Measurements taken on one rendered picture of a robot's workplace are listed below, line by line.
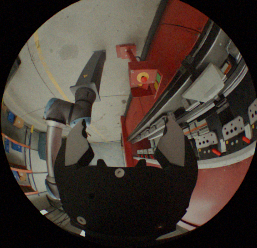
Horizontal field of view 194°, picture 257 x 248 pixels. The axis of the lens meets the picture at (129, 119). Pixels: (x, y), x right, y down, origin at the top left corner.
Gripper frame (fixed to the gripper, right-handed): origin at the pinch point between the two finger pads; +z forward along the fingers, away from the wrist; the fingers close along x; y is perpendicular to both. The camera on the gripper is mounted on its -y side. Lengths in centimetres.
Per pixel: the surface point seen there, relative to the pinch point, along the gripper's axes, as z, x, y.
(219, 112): 9, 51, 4
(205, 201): -34, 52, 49
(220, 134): 13, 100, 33
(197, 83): 10.4, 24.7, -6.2
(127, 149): 117, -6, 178
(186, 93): 13.6, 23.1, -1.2
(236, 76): 9, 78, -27
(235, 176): -28, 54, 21
